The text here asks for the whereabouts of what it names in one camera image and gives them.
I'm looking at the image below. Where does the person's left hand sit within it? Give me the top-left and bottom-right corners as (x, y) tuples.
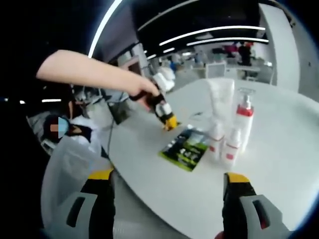
(128, 78), (161, 110)

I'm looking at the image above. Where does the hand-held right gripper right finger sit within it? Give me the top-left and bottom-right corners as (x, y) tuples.
(222, 172), (284, 239)

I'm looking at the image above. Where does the white red-collar skincare pump bottle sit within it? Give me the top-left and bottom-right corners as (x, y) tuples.
(233, 87), (256, 153)

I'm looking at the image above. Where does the large white skincare tube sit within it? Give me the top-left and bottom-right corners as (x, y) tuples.
(207, 79), (237, 140)

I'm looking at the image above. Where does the green skincare sachet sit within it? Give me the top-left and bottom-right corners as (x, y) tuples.
(158, 127), (210, 173)

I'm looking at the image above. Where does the white-framed office chair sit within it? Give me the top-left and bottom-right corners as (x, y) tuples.
(206, 61), (227, 80)

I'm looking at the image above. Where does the curved ceiling light strip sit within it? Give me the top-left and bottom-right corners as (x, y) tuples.
(88, 0), (123, 58)

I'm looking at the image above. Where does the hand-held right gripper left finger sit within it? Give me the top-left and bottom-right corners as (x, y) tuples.
(63, 168), (117, 239)

